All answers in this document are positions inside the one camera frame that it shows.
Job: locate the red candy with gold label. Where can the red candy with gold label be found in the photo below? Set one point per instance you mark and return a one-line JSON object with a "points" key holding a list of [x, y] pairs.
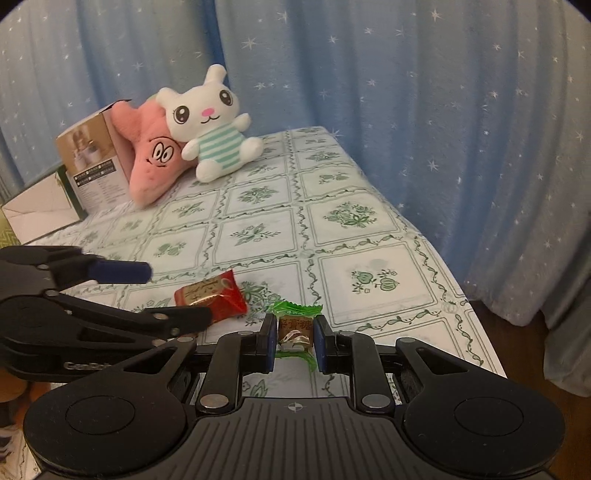
{"points": [[221, 295]]}

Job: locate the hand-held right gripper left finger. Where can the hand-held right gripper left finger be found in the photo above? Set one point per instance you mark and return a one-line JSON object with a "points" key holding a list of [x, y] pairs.
{"points": [[270, 344]]}

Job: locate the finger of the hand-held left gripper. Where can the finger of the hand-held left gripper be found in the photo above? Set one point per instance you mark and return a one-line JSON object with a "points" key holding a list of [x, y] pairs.
{"points": [[184, 319], [120, 272]]}

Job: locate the pink plush toy with face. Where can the pink plush toy with face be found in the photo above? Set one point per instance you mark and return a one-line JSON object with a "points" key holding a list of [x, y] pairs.
{"points": [[152, 177]]}

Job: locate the white paper box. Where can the white paper box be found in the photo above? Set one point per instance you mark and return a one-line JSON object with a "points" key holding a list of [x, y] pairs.
{"points": [[37, 207]]}

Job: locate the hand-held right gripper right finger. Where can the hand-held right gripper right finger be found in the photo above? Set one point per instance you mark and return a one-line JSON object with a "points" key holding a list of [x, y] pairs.
{"points": [[319, 344]]}

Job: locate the white rabbit plush toy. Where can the white rabbit plush toy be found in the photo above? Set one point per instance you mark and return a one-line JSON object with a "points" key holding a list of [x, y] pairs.
{"points": [[207, 115]]}

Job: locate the blue star-print curtain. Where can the blue star-print curtain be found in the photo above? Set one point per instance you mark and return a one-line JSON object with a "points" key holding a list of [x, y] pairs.
{"points": [[415, 92]]}

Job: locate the green-wrapped candy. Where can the green-wrapped candy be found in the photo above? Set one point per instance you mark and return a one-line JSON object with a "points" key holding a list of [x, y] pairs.
{"points": [[295, 330]]}

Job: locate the green patterned cloth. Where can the green patterned cloth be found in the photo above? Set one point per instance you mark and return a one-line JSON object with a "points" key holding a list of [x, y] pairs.
{"points": [[8, 233]]}

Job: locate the brown cardboard product box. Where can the brown cardboard product box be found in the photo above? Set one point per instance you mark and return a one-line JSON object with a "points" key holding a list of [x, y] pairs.
{"points": [[101, 180]]}

